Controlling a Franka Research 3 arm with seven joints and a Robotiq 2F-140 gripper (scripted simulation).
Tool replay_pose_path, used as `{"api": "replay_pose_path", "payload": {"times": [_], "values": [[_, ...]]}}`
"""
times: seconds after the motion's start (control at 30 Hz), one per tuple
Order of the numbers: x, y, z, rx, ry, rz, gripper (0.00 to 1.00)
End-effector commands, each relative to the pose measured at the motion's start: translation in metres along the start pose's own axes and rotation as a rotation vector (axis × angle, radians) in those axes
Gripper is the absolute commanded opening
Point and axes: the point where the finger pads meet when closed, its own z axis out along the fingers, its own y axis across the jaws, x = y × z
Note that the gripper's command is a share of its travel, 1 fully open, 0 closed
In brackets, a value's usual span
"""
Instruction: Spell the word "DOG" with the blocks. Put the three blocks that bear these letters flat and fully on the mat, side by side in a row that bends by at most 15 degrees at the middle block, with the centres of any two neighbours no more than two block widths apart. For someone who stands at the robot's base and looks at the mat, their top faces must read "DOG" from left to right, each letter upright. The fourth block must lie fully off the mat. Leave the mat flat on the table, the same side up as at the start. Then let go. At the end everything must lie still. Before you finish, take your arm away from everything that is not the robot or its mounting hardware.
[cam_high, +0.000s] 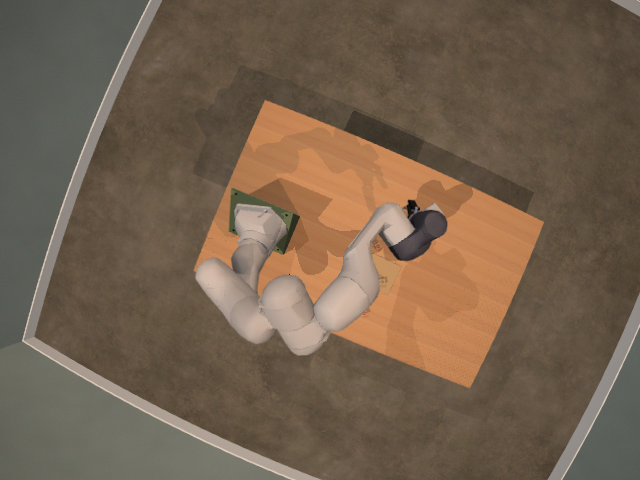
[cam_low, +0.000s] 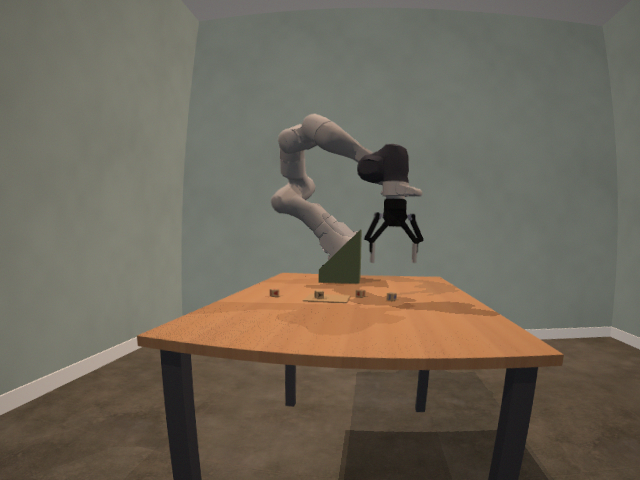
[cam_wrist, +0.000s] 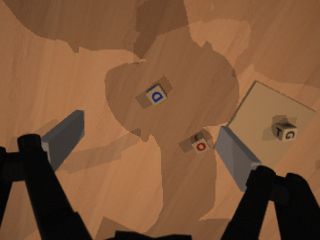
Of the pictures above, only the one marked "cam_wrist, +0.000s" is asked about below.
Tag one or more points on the tan wooden letter block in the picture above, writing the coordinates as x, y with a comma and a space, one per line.
156, 94
199, 143
285, 131

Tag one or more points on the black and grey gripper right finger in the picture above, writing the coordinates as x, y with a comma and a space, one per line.
297, 211

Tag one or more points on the tan flat mat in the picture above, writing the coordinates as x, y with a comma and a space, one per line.
255, 119

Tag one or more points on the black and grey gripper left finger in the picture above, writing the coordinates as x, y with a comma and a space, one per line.
55, 217

